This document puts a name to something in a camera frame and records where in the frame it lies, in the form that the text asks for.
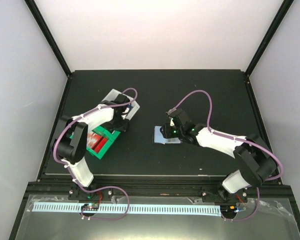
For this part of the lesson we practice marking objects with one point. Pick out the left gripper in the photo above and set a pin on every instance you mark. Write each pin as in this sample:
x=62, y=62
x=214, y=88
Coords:
x=124, y=128

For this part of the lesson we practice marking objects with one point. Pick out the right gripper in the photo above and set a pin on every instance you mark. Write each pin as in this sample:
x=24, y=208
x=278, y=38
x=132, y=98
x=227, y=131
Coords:
x=166, y=132

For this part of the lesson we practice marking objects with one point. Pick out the black VIP card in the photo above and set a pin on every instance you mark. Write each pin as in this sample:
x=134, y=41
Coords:
x=174, y=140

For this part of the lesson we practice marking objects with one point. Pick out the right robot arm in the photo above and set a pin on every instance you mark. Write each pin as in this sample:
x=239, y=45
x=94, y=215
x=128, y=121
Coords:
x=255, y=161

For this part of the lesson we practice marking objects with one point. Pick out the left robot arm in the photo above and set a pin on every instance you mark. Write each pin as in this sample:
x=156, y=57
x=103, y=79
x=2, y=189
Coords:
x=101, y=115

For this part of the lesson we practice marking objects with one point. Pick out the green plastic bin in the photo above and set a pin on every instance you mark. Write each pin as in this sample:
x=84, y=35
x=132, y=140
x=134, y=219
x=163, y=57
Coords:
x=95, y=141

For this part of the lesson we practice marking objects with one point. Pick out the clear white plastic bin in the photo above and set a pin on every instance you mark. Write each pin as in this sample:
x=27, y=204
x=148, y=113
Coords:
x=133, y=107

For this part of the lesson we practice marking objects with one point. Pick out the left small circuit board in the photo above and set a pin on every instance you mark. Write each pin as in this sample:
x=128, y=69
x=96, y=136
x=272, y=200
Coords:
x=90, y=207

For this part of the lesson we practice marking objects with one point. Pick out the small circuit board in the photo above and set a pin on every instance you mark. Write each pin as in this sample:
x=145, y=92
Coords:
x=90, y=207
x=229, y=209

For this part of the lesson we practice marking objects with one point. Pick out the right small circuit board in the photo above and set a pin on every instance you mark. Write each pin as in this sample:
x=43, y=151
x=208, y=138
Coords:
x=229, y=209

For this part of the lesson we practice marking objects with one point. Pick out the clear acrylic sheet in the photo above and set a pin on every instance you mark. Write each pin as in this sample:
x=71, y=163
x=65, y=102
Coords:
x=270, y=219

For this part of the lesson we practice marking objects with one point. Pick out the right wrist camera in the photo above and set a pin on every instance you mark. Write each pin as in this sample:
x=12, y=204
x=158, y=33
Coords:
x=171, y=114

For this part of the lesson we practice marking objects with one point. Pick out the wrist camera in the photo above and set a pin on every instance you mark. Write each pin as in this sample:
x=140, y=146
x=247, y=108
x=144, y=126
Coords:
x=123, y=116
x=171, y=114

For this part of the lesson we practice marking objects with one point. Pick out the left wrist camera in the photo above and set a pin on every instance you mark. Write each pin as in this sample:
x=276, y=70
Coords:
x=123, y=116

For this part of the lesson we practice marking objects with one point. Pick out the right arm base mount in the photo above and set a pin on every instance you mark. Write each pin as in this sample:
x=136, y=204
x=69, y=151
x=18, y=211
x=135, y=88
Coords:
x=218, y=194

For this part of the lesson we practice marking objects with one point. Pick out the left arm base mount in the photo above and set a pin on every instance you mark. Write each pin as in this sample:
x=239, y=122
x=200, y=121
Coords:
x=90, y=193

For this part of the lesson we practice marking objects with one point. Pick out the white slotted cable duct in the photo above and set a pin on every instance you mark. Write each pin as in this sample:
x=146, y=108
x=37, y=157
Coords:
x=137, y=209

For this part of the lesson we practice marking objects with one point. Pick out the black aluminium front rail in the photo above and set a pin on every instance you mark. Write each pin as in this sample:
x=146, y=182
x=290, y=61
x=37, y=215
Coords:
x=151, y=187

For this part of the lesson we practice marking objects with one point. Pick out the left black frame post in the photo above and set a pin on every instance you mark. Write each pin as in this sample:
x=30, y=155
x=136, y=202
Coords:
x=38, y=17

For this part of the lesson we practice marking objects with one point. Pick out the black frame post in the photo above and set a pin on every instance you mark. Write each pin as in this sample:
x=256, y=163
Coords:
x=272, y=29
x=38, y=17

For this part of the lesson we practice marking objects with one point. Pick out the right black frame post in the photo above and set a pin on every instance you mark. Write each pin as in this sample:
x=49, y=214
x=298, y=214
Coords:
x=272, y=29

